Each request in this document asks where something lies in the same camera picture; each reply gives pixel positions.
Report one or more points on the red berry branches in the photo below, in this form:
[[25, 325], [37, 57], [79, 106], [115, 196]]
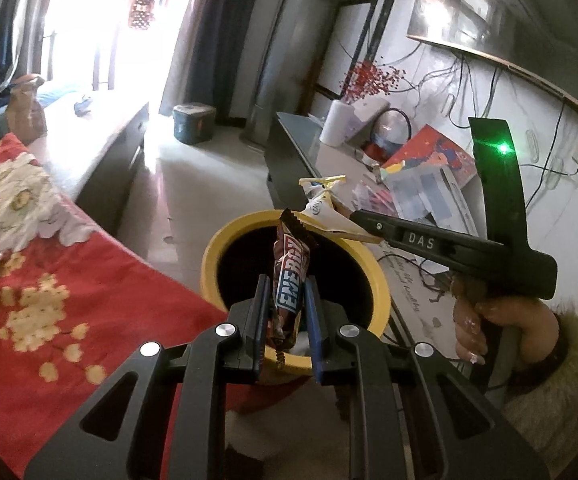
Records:
[[374, 80]]

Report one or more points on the red printed book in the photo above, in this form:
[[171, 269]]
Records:
[[434, 155]]

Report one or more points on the bright window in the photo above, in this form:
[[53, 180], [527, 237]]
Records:
[[114, 20]]

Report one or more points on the brown paper bag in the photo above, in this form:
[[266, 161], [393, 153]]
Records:
[[26, 115]]

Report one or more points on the grey standing air conditioner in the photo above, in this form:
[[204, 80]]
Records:
[[274, 60]]

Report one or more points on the teal storage box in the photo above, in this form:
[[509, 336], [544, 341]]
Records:
[[194, 125]]

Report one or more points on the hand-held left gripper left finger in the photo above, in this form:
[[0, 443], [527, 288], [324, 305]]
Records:
[[261, 330]]

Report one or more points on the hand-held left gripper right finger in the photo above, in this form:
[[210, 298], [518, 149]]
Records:
[[315, 330]]

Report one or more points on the dark blue curtain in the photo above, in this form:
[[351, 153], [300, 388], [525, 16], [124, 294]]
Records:
[[16, 15]]

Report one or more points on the yellow trash bin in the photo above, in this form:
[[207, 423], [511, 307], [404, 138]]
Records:
[[213, 265]]

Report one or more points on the small blue object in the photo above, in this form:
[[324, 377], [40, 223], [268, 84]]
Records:
[[82, 105]]

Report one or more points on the white and yellow wrapper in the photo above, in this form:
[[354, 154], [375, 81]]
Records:
[[321, 212]]

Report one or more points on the brown snack bar wrapper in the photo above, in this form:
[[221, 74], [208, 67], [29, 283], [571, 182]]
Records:
[[289, 280]]

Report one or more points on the white toilet paper roll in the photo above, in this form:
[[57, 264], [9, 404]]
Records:
[[336, 125]]

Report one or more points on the wall-mounted television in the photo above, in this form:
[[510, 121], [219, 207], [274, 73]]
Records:
[[519, 10]]

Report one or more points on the person's right forearm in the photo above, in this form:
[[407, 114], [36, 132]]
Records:
[[559, 400]]

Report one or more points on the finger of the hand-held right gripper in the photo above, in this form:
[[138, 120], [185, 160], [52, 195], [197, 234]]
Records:
[[371, 227]]

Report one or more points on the red floral blanket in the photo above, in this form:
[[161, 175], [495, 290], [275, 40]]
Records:
[[119, 310]]

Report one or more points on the person's right hand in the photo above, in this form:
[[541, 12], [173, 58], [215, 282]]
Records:
[[534, 325]]

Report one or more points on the printed paper sheet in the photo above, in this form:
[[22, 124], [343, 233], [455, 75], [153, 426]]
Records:
[[419, 200]]

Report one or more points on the dark coffee table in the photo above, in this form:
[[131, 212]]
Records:
[[119, 160]]

